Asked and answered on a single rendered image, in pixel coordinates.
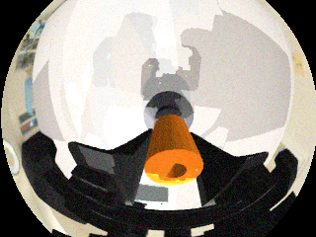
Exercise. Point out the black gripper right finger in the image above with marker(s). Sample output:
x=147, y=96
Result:
x=220, y=168

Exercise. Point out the orange knob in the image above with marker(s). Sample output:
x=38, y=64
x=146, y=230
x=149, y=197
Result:
x=173, y=157

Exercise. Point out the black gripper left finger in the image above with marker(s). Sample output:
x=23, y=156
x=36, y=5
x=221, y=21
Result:
x=124, y=163

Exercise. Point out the black stepped round pedestal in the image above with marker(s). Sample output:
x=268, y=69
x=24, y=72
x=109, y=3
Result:
x=168, y=103

